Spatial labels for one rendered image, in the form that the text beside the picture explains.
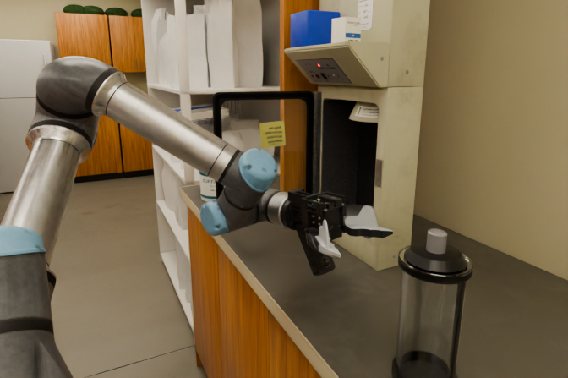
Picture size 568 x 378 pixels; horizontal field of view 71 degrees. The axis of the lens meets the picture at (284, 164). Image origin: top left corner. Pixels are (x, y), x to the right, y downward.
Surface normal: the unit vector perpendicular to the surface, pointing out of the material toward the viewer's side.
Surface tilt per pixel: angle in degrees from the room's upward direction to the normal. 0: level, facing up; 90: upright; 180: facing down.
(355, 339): 0
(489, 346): 0
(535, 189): 90
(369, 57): 90
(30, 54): 90
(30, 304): 57
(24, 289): 53
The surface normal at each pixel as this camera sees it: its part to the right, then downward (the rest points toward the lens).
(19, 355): 0.53, -0.80
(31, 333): 0.84, -0.52
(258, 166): 0.43, -0.61
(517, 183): -0.90, 0.10
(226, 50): -0.21, 0.33
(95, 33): 0.44, 0.21
